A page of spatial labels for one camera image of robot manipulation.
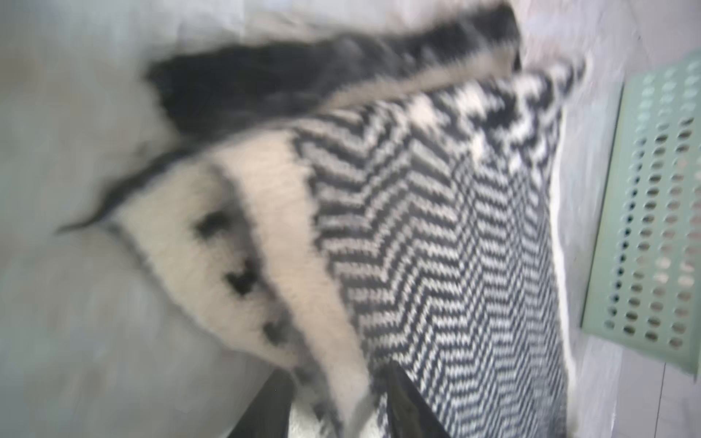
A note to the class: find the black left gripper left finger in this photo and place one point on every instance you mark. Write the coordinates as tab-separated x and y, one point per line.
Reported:
268	416

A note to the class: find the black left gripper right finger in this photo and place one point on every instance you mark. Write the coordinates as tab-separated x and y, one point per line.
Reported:
408	414

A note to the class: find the black white houndstooth scarf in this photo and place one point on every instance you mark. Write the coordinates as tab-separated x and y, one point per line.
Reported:
344	202

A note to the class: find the mint green plastic basket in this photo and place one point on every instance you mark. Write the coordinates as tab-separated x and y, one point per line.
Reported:
644	287

